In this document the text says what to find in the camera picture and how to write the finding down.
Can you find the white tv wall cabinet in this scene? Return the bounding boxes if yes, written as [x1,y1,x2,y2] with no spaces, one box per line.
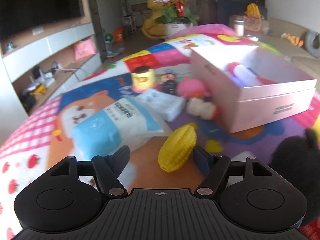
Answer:
[1,0,101,126]

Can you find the black plush toy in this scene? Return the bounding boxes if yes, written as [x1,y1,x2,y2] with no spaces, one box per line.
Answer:
[269,128,320,226]

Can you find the blue white wipes pack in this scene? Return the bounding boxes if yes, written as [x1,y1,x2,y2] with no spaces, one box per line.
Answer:
[72,96,172,160]

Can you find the pink doll head toy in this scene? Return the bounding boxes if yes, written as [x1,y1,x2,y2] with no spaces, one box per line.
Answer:
[176,79,210,99]

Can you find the pink paper gift bag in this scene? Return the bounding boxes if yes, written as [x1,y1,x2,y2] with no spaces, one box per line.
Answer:
[73,38,97,60]

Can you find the pink cardboard gift box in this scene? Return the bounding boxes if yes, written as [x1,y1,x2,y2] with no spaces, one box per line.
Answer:
[190,45,317,133]

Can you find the purple orchid flower pot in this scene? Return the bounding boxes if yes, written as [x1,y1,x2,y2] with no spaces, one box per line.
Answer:
[156,0,199,38]

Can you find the black television screen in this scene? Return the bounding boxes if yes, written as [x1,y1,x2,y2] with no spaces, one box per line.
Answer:
[1,0,84,40]

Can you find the yellow cup figure toy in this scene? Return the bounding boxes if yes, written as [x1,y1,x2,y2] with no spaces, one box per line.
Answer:
[131,66,157,93]

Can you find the white thermos cup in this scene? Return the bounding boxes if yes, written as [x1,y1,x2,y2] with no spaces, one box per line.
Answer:
[233,20,245,36]

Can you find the beige sofa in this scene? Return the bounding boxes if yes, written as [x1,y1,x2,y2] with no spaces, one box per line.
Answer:
[245,17,319,80]

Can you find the white tissue pack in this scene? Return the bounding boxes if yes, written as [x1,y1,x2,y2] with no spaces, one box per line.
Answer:
[136,89,186,122]

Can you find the small black figurine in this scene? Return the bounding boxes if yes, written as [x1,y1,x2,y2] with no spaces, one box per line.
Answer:
[160,73,177,95]

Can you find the yellow corn toy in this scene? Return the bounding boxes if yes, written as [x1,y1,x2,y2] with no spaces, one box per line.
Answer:
[158,125,197,173]

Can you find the colourful cartoon play mat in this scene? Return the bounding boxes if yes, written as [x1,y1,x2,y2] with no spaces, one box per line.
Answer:
[1,24,319,239]

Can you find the cream bottle shaped toy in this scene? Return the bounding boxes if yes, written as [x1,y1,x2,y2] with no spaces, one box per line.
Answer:
[186,98,220,120]

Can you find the red cartoon gift bag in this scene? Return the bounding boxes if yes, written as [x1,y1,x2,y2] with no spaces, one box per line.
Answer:
[244,16,261,32]

